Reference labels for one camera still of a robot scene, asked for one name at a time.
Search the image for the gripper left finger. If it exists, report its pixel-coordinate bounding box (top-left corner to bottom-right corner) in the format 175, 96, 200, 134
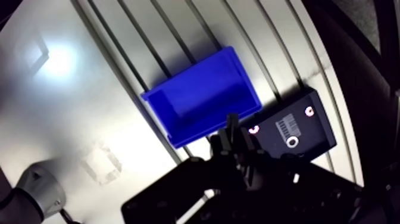
199, 113, 239, 224

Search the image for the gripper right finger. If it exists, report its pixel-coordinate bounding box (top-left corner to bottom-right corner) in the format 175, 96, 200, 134
233, 113, 282, 224

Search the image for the blue bin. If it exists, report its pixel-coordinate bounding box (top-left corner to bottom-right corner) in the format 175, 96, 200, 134
140, 45, 263, 150

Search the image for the black tray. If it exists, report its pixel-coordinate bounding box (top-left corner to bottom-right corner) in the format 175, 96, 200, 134
120, 154, 365, 224

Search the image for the dark blue-grey block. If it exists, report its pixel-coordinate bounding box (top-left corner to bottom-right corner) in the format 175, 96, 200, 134
246, 87, 338, 162

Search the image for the black cable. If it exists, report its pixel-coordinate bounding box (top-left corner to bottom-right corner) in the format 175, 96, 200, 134
58, 208, 83, 224

